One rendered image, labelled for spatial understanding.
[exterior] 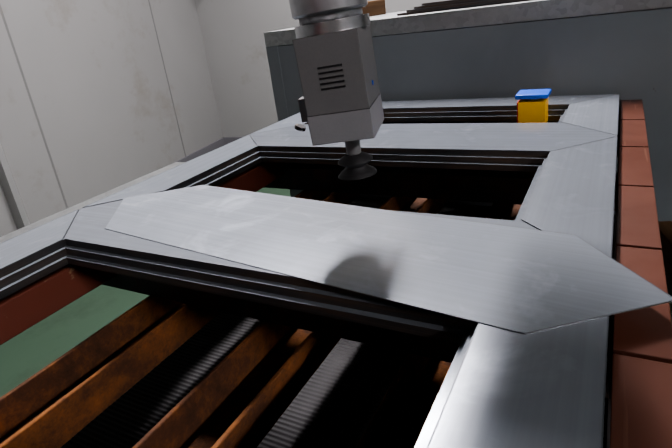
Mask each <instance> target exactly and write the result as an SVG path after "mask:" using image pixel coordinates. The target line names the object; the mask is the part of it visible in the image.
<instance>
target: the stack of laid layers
mask: <svg viewBox="0 0 672 448"><path fill-rule="evenodd" d="M568 106H569V105H548V120H559V121H558V122H562V121H563V118H564V116H565V114H566V111H567V109H568ZM383 113H384V121H383V122H405V121H514V120H517V106H485V107H440V108H396V109H383ZM361 151H364V152H366V153H368V154H370V155H372V156H373V159H372V160H371V161H370V162H368V163H367V164H368V165H371V166H388V167H415V168H442V169H469V170H496V171H523V172H536V173H535V176H534V178H533V180H532V182H531V185H530V187H529V189H528V191H527V194H526V196H525V198H524V201H523V203H522V205H521V207H520V210H519V212H518V214H517V216H516V219H515V220H503V219H491V218H479V217H467V216H454V215H442V214H430V213H418V212H406V213H413V214H420V215H427V216H435V217H443V218H451V219H458V220H466V221H473V222H481V223H489V224H496V225H504V226H512V227H519V228H527V229H535V230H539V229H537V228H536V227H534V226H532V225H530V224H528V223H526V222H525V221H523V220H522V217H523V214H524V212H525V210H526V207H527V205H528V202H529V200H530V198H531V195H532V193H533V190H534V188H535V186H536V183H537V181H538V178H539V176H540V174H541V171H542V169H543V166H544V164H545V162H546V159H547V157H548V154H549V152H547V151H492V150H438V149H384V148H361ZM345 154H346V148H330V147H276V146H257V147H255V148H253V149H251V150H249V151H247V152H245V153H243V154H241V155H239V156H237V157H235V158H233V159H230V160H228V161H226V162H224V163H222V164H220V165H218V166H216V167H214V168H212V169H210V170H207V171H205V172H203V173H201V174H199V175H197V176H195V177H193V178H191V179H189V180H187V181H185V182H182V183H180V184H178V185H176V186H174V187H172V188H170V189H168V190H166V191H169V190H175V189H181V188H187V187H193V186H199V185H208V186H217V185H219V184H221V183H223V182H225V181H227V180H229V179H231V178H233V177H234V176H236V175H238V174H240V173H242V172H244V171H246V170H248V169H250V168H252V167H253V166H255V165H257V164H259V163H261V162H279V163H306V164H333V165H338V161H339V160H340V159H341V158H342V157H343V156H344V155H345ZM121 202H122V200H118V201H113V202H109V203H104V204H99V205H94V206H89V207H84V208H81V209H80V210H78V212H77V214H76V216H75V218H74V220H73V222H72V223H71V225H70V227H69V229H68V231H67V233H66V235H65V237H64V238H63V240H61V241H59V242H57V243H55V244H53V245H51V246H49V247H47V248H45V249H43V250H41V251H38V252H36V253H34V254H32V255H30V256H28V257H26V258H24V259H22V260H20V261H18V262H15V263H13V264H11V265H9V266H7V267H5V268H3V269H1V270H0V300H1V299H3V298H5V297H7V296H9V295H11V294H13V293H15V292H16V291H18V290H20V289H22V288H24V287H26V286H28V285H30V284H32V283H34V282H35V281H37V280H39V279H41V278H43V277H45V276H47V275H49V274H51V273H53V272H54V271H56V270H58V269H60V268H62V267H64V266H66V265H68V264H71V265H76V266H80V267H85V268H90V269H95V270H100V271H105V272H110V273H115V274H120V275H125V276H129V277H134V278H139V279H144V280H149V281H154V282H159V283H164V284H169V285H174V286H179V287H183V288H188V289H193V290H198V291H203V292H208V293H213V294H218V295H223V296H228V297H232V298H237V299H242V300H247V301H252V302H257V303H262V304H267V305H272V306H277V307H281V308H286V309H291V310H296V311H301V312H306V313H311V314H316V315H321V316H326V317H330V318H335V319H340V320H345V321H350V322H355V323H360V324H365V325H370V326H375V327H379V328H384V329H389V330H394V331H399V332H404V333H409V334H414V335H419V336H424V337H428V338H433V339H438V340H443V341H448V342H453V343H458V344H460V345H459V348H458V350H457V352H456V355H455V357H454V359H453V361H452V364H451V366H450V368H449V370H448V373H447V375H446V377H445V379H444V382H443V384H442V386H441V388H440V391H439V393H438V395H437V398H436V400H435V402H434V404H433V407H432V409H431V411H430V413H429V416H428V418H427V420H426V422H425V425H424V427H423V429H422V431H421V434H420V436H419V438H418V441H417V443H416V445H415V447H414V448H426V447H427V445H428V443H429V440H430V438H431V435H432V433H433V431H434V428H435V426H436V423H437V421H438V419H439V416H440V414H441V411H442V409H443V407H444V404H445V402H446V399H447V397H448V395H449V392H450V390H451V387H452V385H453V383H454V380H455V378H456V375H457V373H458V371H459V368H460V366H461V363H462V361H463V359H464V356H465V354H466V351H467V349H468V347H469V344H470V342H471V339H472V337H473V335H474V332H475V330H476V327H477V325H478V323H477V322H473V321H469V320H464V319H460V318H456V317H452V316H448V315H444V314H440V313H436V312H432V311H428V310H425V309H420V308H416V307H412V306H408V305H404V304H400V303H396V302H392V301H388V300H384V299H380V298H376V297H372V296H368V295H363V294H359V293H355V292H351V291H347V290H343V289H339V288H335V287H331V286H328V285H324V284H320V283H316V282H312V281H308V280H304V279H300V278H296V277H292V276H288V275H284V274H280V273H276V272H272V271H268V270H265V269H261V268H257V267H253V266H249V265H245V264H241V263H237V262H233V261H229V260H225V259H221V258H217V257H213V256H209V255H205V254H201V253H198V252H194V251H190V250H186V249H182V248H178V247H174V246H170V245H166V244H162V243H158V242H154V241H150V240H146V239H142V238H138V237H135V236H131V235H127V234H123V233H119V232H115V231H111V230H107V229H105V227H106V225H107V224H108V222H109V220H110V219H111V217H112V216H113V214H114V213H115V211H116V209H117V208H118V206H119V205H120V203H121Z"/></svg>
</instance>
